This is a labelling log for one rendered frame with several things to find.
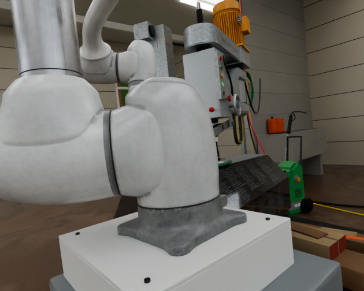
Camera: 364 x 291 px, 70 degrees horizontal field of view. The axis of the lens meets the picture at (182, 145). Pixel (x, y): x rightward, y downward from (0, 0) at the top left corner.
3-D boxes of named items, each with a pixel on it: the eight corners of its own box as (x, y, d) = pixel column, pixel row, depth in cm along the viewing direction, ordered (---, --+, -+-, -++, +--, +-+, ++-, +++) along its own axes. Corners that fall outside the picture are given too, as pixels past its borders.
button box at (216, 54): (222, 100, 161) (217, 54, 160) (226, 99, 160) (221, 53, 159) (217, 99, 154) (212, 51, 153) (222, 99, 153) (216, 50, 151)
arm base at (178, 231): (261, 213, 51) (258, 186, 51) (179, 258, 36) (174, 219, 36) (195, 203, 64) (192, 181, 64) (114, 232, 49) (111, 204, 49)
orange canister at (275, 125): (264, 135, 463) (263, 117, 461) (279, 133, 494) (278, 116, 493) (276, 135, 446) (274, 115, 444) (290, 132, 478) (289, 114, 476)
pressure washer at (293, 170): (290, 204, 326) (284, 136, 322) (314, 211, 294) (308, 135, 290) (268, 211, 312) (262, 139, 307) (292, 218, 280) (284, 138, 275)
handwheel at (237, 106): (229, 118, 183) (227, 96, 182) (243, 116, 179) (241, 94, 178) (222, 118, 170) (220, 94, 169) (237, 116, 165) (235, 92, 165)
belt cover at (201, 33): (224, 77, 246) (222, 59, 245) (251, 72, 235) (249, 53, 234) (177, 56, 161) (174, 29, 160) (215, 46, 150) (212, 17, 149)
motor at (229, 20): (220, 59, 243) (215, 16, 241) (253, 51, 229) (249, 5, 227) (209, 52, 219) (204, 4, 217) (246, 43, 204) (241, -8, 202)
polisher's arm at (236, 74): (229, 127, 242) (224, 74, 239) (254, 124, 231) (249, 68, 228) (198, 130, 176) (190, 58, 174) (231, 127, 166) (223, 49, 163)
